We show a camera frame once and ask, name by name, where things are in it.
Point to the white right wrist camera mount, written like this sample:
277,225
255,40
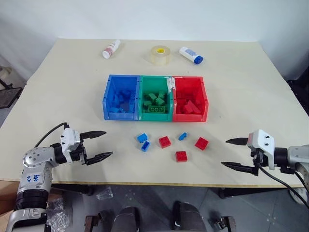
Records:
263,143

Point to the rusty metal bracket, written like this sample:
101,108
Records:
224,223
93,222

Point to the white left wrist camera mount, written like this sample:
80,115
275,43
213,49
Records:
70,139

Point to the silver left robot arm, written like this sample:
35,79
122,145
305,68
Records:
36,157

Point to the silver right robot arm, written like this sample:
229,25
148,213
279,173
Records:
295,157

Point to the white bottle with red label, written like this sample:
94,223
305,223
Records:
111,49

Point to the black table frame bar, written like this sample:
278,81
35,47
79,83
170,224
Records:
157,187

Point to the long green toy brick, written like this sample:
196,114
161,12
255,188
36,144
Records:
157,109

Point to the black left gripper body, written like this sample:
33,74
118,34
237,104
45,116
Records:
76,155

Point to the green plastic bin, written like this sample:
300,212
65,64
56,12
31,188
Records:
169,116

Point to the crumpled clear plastic bag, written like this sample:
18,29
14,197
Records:
58,212

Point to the white round base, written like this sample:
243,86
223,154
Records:
300,195

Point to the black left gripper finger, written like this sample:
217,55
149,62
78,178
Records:
93,134
99,157

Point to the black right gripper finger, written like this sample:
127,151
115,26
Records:
237,141
239,166

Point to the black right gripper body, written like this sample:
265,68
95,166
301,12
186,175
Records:
257,158

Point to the clear plastic cup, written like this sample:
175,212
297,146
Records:
105,193

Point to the clear tape roll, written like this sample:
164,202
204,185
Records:
160,58

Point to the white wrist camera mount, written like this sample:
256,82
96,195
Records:
70,139
263,143

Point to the dark rounded shape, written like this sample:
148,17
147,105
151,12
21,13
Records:
188,217
128,220

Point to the red plastic bin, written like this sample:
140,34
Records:
204,101

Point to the white bottle with blue cap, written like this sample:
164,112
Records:
189,55

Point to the small blue toy brick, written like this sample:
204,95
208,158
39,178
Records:
182,136

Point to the blue plastic bin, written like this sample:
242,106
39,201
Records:
109,96

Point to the brown cardboard box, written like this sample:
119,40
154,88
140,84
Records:
7,193

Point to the dark equipment case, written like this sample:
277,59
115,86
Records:
300,84

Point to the red square toy brick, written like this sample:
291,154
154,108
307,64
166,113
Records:
201,143
181,156
164,142

